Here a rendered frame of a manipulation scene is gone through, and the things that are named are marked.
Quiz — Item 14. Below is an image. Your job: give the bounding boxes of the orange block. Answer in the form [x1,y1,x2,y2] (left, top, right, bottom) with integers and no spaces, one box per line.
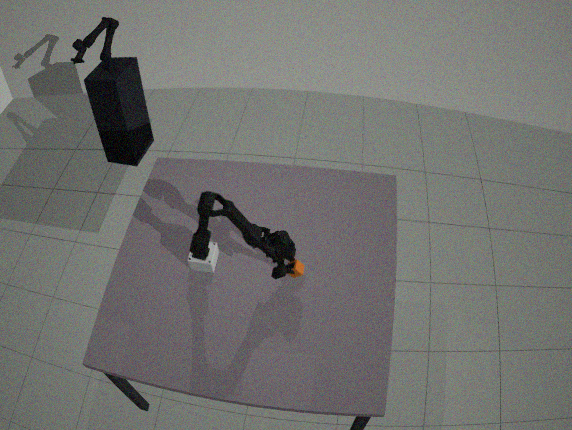
[288,260,305,278]

